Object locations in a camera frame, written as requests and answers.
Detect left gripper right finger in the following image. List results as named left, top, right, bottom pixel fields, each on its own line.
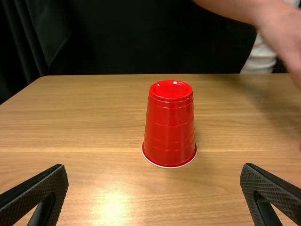
left=239, top=162, right=301, bottom=226

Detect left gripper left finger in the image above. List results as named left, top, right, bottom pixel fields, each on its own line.
left=0, top=164, right=69, bottom=226

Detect red cup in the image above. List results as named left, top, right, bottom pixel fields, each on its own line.
left=141, top=80, right=198, bottom=169

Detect person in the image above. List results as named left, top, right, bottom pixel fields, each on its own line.
left=150, top=0, right=301, bottom=91

